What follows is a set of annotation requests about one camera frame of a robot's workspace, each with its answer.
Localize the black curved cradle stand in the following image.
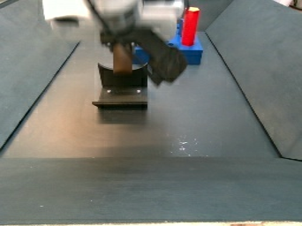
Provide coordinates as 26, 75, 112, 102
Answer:
92, 64, 147, 109

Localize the brown cylinder peg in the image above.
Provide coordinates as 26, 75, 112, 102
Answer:
113, 43, 132, 74

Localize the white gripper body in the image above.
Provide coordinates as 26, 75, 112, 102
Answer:
42, 0, 185, 41

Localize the blue shape sorter board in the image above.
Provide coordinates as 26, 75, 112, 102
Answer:
132, 19, 203, 65

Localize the red hexagonal peg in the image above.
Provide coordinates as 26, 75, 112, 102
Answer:
181, 7, 200, 46

